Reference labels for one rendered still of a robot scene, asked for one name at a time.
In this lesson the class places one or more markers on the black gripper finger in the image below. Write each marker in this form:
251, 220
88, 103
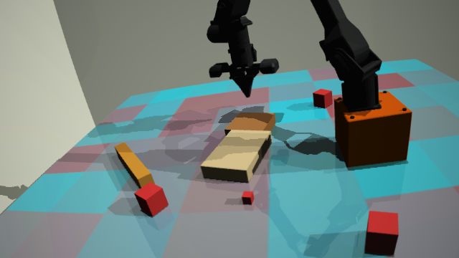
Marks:
248, 82
240, 81

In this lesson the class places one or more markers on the pale yellow board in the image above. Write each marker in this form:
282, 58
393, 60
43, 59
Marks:
238, 156

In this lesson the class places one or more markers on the orange long bar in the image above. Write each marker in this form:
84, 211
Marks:
139, 172

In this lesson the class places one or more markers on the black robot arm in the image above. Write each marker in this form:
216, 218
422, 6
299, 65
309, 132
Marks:
344, 47

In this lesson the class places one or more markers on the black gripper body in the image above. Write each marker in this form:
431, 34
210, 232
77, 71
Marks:
241, 56

